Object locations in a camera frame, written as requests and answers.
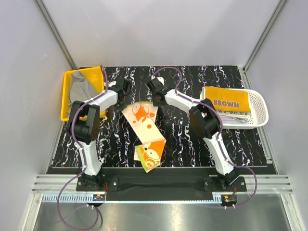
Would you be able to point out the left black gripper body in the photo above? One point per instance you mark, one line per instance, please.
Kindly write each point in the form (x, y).
(120, 103)

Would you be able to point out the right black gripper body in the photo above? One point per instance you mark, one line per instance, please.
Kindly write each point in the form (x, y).
(156, 104)

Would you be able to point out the cream orange fox towel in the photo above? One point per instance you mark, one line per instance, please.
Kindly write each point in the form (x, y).
(142, 116)

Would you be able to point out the yellow brown bear towel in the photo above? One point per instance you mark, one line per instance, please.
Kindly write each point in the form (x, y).
(227, 99)

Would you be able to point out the blue white patterned towel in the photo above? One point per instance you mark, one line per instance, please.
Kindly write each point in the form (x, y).
(234, 117)

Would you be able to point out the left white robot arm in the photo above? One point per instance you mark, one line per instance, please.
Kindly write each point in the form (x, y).
(84, 128)

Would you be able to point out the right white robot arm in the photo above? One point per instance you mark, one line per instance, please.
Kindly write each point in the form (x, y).
(205, 122)

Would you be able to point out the yellow plastic bin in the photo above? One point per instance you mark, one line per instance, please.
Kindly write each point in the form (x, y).
(93, 75)

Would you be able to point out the grey cloth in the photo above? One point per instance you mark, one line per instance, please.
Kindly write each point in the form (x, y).
(80, 88)

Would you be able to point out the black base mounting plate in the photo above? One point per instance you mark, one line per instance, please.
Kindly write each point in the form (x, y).
(163, 184)

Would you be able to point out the white plastic basket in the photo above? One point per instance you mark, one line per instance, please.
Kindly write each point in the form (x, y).
(259, 112)

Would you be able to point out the aluminium frame rail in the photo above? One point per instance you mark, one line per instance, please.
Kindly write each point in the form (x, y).
(265, 184)

